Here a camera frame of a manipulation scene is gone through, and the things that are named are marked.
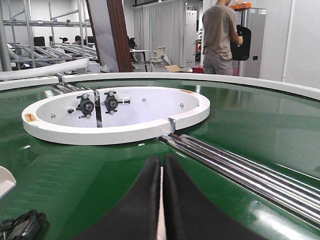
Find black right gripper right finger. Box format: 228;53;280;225
162;154;263;240

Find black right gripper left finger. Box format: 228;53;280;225
74;156;161;240

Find black cable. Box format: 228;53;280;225
0;209;47;240

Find beige plastic dustpan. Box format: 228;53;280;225
0;166;17;199

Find chrome conveyor rollers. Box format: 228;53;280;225
158;134;320;227

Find metal roller conveyor rack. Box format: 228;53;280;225
0;0;98;70

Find white office chair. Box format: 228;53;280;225
149;46;166;72

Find white foam roll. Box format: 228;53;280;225
0;58;90;81

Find person in beige shirt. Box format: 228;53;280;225
202;0;243;76

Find brown wooden pillar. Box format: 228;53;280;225
106;0;133;73

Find grey metal cabinet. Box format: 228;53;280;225
237;7;267;78

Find white inner conveyor ring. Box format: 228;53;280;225
21;86;211;146

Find right black bearing mount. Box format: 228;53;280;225
102;90;131;115

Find black bearing mount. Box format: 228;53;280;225
65;93;95;119
102;90;131;115

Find left black bearing mount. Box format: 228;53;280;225
65;93;95;119

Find white guard rail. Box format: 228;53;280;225
0;76;59;91
61;72;320;101

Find white outer guard rail left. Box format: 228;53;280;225
0;76;59;91

